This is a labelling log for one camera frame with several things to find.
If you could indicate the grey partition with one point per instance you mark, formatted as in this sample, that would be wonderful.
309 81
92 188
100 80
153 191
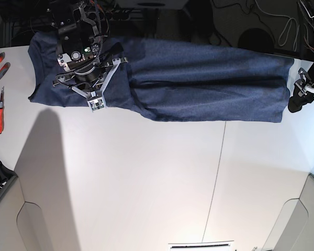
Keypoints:
294 227
22 225

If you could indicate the black round floor object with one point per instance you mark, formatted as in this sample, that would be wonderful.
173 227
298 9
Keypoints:
256 39

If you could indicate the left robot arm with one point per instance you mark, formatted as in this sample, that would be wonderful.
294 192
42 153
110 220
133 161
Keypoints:
306 33

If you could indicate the blue-grey printed t-shirt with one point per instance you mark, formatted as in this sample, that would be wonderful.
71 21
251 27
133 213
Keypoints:
175 81

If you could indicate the orange handled screwdriver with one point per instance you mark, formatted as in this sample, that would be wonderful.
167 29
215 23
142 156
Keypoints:
2 110

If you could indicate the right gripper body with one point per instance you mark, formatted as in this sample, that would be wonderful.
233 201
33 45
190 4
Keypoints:
90 78

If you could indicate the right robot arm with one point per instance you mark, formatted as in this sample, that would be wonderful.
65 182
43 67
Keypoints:
80 51

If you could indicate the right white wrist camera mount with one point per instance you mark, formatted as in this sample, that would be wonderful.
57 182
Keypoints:
95 98

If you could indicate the grey partition right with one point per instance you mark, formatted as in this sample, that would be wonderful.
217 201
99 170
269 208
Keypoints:
294 227

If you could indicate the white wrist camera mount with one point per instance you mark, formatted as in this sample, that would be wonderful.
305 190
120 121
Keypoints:
95 98
305 84

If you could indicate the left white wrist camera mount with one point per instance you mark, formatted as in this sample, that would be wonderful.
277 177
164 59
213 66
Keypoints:
305 84

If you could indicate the grey partition left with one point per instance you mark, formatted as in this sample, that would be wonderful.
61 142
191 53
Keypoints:
22 225

